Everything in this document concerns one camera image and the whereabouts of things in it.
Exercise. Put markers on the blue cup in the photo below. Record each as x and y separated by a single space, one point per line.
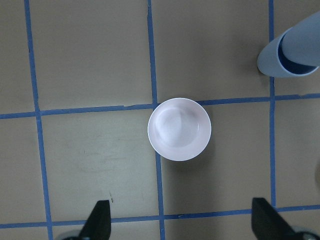
272 62
301 44

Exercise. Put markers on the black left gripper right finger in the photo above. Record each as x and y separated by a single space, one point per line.
267 224

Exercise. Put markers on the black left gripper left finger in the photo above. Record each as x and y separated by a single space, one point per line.
98 224

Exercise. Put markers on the pink bowl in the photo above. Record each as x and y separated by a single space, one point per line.
179 129

